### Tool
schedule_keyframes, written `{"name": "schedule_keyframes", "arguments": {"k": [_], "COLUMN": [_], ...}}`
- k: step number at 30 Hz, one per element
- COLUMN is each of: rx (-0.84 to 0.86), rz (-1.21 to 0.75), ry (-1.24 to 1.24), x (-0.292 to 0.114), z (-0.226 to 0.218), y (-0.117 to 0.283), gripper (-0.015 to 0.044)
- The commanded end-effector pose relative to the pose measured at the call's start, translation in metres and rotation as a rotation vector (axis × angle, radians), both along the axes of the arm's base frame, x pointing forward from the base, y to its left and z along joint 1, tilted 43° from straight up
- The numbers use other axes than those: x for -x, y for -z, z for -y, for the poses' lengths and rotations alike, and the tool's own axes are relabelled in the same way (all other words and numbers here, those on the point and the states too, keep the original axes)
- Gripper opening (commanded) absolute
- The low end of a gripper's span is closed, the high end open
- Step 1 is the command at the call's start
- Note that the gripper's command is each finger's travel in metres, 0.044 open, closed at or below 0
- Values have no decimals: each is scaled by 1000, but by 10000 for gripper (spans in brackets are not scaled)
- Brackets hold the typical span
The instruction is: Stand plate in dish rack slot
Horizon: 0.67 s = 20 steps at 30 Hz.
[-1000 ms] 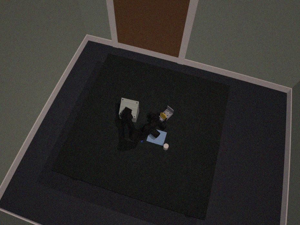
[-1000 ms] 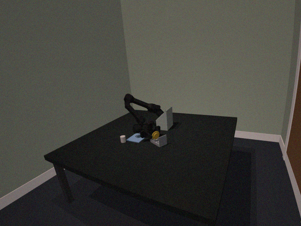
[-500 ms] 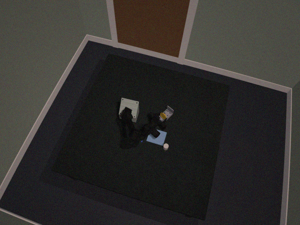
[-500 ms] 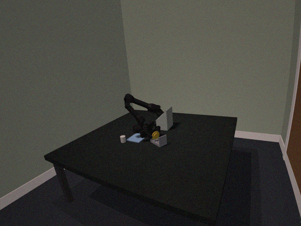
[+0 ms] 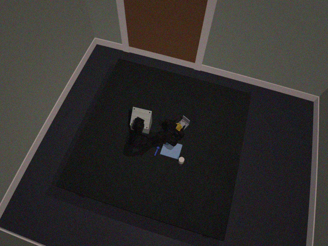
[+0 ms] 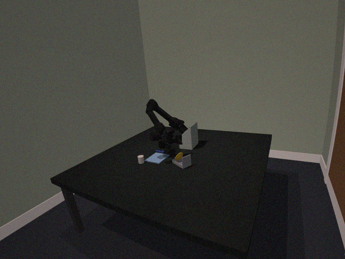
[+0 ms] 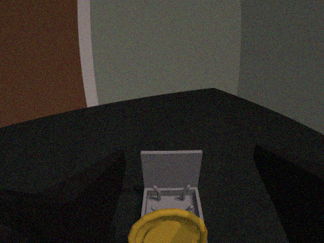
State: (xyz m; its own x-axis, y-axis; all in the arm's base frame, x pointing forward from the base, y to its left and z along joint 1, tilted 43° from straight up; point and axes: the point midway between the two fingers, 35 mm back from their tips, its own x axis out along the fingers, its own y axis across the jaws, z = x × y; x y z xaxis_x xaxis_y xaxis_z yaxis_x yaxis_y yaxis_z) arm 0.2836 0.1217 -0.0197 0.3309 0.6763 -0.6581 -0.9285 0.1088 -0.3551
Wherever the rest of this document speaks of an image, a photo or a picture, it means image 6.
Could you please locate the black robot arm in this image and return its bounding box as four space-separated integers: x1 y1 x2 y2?
146 99 188 141

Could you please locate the yellow round plate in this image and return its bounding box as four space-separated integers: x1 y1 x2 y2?
175 153 183 161

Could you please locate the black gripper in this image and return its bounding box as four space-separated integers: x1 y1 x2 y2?
158 134 183 149

